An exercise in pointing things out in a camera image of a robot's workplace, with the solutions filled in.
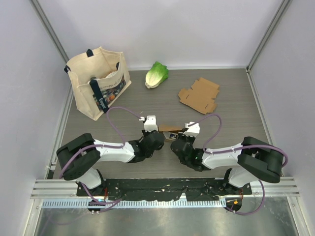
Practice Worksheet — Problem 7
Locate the brown cardboard box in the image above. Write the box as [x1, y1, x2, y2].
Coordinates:
[158, 124, 183, 142]

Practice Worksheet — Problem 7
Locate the small white carton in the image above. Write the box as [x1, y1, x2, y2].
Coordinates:
[169, 133, 178, 140]

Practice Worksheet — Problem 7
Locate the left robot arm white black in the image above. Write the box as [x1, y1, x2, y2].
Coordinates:
[57, 130, 165, 196]

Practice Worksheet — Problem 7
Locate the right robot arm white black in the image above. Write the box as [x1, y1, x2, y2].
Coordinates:
[170, 135, 288, 194]

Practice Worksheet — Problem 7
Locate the green lettuce head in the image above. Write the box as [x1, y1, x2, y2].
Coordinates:
[145, 61, 169, 89]

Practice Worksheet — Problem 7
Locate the white item inside bag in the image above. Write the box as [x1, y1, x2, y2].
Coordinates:
[105, 71, 117, 79]

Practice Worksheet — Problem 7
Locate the beige canvas tote bag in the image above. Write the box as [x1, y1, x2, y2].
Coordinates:
[64, 47, 131, 121]

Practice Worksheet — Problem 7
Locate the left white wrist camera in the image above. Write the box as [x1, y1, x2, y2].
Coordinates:
[139, 115, 158, 132]

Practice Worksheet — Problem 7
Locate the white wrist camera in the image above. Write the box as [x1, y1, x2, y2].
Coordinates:
[183, 121, 200, 138]
[139, 115, 158, 132]

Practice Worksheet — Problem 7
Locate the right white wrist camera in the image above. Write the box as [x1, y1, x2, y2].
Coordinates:
[183, 121, 200, 138]

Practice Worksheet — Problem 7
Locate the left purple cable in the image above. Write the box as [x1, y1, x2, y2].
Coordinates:
[58, 106, 145, 213]

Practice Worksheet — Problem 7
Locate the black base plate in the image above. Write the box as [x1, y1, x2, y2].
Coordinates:
[89, 178, 252, 202]

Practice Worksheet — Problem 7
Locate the white slotted cable duct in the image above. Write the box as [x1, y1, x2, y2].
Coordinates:
[42, 199, 226, 209]

